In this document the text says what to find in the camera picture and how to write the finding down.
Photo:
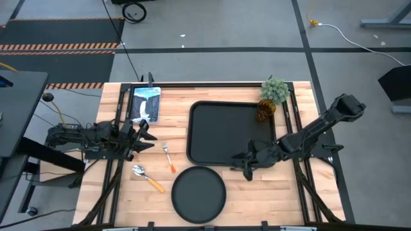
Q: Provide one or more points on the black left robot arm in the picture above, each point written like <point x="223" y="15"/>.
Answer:
<point x="67" y="134"/>

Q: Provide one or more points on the small green potted plant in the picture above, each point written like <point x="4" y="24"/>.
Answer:
<point x="274" y="90"/>

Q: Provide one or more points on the small black hazard-striped mat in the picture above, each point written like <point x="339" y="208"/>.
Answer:
<point x="57" y="67"/>

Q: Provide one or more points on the black caster wheel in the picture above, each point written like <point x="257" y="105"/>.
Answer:
<point x="31" y="211"/>

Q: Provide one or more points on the amber glass cup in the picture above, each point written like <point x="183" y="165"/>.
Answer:
<point x="266" y="109"/>

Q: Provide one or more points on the grey table leg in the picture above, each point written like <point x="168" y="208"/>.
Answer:
<point x="385" y="22"/>

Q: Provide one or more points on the black metal table frame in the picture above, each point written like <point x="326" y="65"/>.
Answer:
<point x="208" y="85"/>

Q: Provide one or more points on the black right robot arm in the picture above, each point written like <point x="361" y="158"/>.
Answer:
<point x="321" y="125"/>

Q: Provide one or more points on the black rectangular tray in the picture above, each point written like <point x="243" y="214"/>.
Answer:
<point x="221" y="128"/>

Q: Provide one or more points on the black camera post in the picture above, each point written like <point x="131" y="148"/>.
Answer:
<point x="150" y="78"/>

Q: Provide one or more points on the black side desk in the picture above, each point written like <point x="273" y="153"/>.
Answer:
<point x="19" y="109"/>

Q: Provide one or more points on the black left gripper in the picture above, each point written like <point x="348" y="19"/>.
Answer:
<point x="128" y="138"/>

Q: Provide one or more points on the waterfall picture card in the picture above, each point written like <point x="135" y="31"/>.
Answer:
<point x="146" y="104"/>

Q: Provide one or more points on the large black hazard-striped mat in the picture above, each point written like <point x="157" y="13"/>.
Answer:
<point x="61" y="32"/>

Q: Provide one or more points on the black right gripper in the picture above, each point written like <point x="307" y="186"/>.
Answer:
<point x="266" y="155"/>

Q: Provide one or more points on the black angled stand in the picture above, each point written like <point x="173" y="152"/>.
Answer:
<point x="396" y="83"/>

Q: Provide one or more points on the round black plate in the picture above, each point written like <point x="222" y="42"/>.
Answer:
<point x="198" y="194"/>

